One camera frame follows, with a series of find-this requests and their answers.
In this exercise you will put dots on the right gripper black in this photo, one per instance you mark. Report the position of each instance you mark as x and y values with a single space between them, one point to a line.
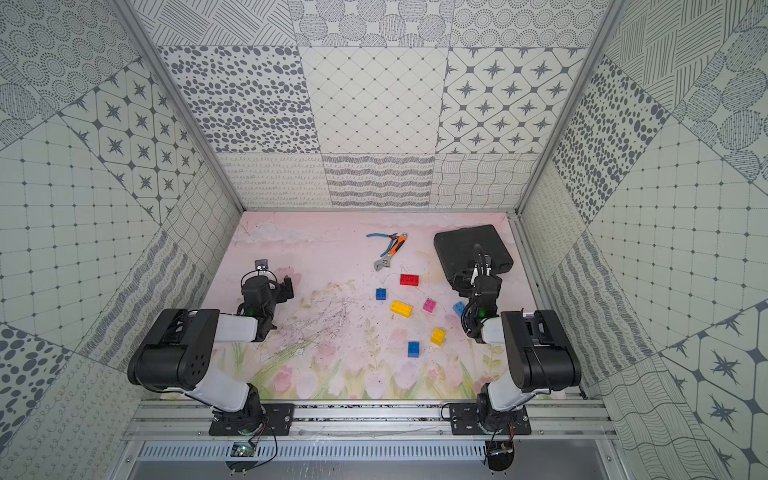
499 281

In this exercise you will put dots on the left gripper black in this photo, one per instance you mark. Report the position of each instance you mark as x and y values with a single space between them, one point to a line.
257 284

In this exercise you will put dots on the pink lego brick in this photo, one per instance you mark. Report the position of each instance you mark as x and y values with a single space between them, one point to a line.
429 305

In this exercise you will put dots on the yellow small lego brick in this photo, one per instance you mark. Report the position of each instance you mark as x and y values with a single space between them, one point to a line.
438 337

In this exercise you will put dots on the red lego brick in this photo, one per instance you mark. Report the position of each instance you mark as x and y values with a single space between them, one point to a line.
409 280

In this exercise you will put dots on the yellow long lego brick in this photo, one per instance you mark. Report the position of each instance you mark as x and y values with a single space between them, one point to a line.
401 309

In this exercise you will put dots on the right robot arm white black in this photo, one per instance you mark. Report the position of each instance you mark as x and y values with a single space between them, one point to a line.
539 356

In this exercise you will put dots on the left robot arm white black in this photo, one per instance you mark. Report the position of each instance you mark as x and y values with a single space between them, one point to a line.
176 356

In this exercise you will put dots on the light blue lego brick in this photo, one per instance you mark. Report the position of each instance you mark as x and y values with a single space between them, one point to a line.
459 308

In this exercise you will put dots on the black plastic tool case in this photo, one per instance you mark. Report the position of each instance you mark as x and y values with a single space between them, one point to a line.
456 253

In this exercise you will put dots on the orange adjustable wrench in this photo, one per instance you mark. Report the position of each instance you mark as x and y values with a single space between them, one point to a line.
386 257

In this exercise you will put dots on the pink floral table mat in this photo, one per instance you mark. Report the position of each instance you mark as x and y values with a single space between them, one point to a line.
334 339

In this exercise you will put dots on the right controller board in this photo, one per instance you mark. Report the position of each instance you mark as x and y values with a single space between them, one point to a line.
499 456

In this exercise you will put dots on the controller board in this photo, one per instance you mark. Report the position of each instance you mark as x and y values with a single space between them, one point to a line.
242 458
499 456

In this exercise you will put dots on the left controller board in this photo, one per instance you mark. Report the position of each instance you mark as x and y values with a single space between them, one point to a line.
242 458

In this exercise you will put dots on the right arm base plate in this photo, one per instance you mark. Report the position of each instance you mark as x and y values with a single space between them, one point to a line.
468 419

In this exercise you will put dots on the blue handled pliers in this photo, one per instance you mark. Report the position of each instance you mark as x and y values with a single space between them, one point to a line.
390 237

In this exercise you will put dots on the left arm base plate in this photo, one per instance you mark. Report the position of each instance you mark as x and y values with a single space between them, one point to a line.
276 417

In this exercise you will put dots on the aluminium rail frame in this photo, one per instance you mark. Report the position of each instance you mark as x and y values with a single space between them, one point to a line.
542 419

